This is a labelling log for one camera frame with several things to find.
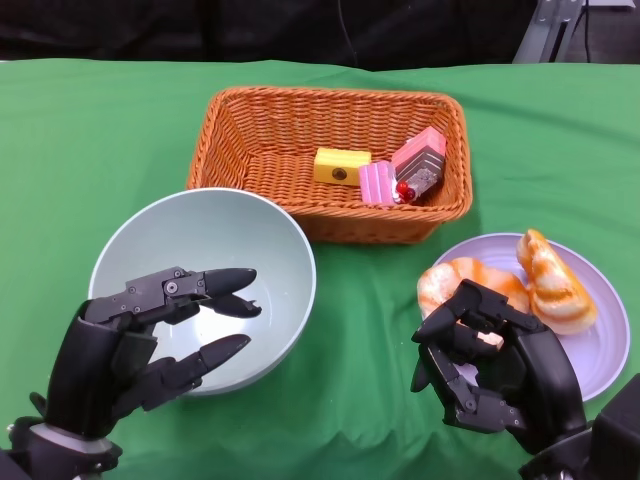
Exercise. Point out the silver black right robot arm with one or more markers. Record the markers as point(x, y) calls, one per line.
point(560, 460)

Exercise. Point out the black backdrop cloth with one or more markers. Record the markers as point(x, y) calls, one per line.
point(200, 25)

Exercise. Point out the pale green bowl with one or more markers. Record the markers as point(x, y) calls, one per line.
point(200, 230)

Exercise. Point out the orange bread roll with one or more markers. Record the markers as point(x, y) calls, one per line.
point(555, 290)

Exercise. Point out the lilac round plate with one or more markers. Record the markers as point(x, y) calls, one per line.
point(595, 355)

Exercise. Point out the pink cake slice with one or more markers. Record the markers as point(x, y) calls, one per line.
point(375, 185)

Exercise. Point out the red and white strawberry piece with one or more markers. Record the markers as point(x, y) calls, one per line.
point(400, 188)

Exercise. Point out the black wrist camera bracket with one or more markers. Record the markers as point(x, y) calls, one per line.
point(620, 435)

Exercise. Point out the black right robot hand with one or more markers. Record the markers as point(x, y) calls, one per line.
point(540, 380)

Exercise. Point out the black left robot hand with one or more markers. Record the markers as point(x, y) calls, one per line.
point(85, 365)

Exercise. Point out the orange wicker basket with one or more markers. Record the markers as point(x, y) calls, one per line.
point(280, 125)

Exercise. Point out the green tablecloth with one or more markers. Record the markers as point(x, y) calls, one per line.
point(100, 125)

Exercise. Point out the yellow cake slice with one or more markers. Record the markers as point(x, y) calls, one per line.
point(340, 165)

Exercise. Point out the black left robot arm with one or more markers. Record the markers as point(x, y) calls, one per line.
point(55, 455)

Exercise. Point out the chocolate cherry cake slice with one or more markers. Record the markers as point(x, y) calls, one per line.
point(422, 155)

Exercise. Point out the grey metal stand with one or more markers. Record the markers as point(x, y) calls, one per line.
point(545, 35)

